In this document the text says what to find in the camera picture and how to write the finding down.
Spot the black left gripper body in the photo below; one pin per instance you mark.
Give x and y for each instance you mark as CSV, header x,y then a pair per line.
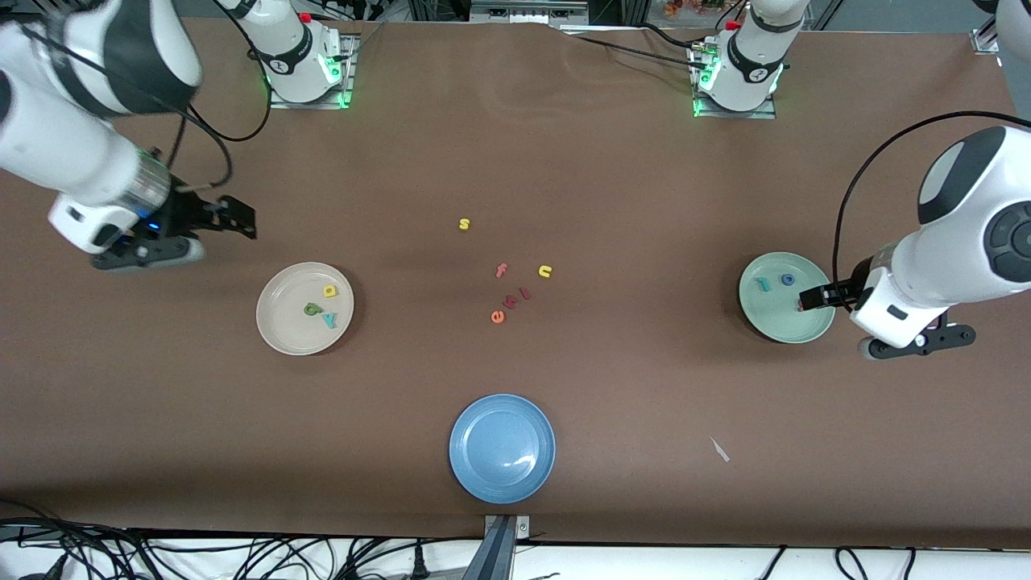
x,y
840,294

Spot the metal table clamp bracket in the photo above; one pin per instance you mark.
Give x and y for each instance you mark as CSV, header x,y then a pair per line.
x,y
499,548

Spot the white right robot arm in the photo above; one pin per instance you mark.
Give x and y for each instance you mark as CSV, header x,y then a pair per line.
x,y
72,137

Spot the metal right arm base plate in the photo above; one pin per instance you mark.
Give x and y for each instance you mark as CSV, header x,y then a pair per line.
x,y
345,80

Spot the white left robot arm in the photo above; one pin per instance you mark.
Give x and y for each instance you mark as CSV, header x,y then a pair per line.
x,y
958,258

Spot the green foam letter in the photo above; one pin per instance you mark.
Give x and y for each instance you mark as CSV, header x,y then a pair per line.
x,y
319,307

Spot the blue round plate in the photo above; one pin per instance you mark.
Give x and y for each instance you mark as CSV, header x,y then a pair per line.
x,y
499,447

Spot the aluminium frame rail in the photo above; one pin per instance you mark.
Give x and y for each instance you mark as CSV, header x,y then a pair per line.
x,y
527,12

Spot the brown table cover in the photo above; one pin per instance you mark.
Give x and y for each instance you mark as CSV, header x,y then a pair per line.
x,y
564,145

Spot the teal foam letter y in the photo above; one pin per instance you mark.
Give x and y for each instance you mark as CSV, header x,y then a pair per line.
x,y
329,320

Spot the orange background items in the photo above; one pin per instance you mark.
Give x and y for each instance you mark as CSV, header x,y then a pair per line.
x,y
693,6

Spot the black power plug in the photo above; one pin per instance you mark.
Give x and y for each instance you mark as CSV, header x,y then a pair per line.
x,y
419,566

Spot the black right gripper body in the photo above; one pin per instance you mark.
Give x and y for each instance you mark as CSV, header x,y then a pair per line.
x,y
190,213

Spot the beige round plate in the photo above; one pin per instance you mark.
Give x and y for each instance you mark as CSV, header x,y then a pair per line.
x,y
282,310

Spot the small white paper scrap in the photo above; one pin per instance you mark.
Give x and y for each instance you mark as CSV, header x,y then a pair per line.
x,y
719,449

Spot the pale green round plate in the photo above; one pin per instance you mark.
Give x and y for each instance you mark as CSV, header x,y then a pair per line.
x,y
773,318

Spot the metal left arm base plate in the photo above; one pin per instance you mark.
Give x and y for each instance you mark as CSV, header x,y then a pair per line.
x,y
729,113

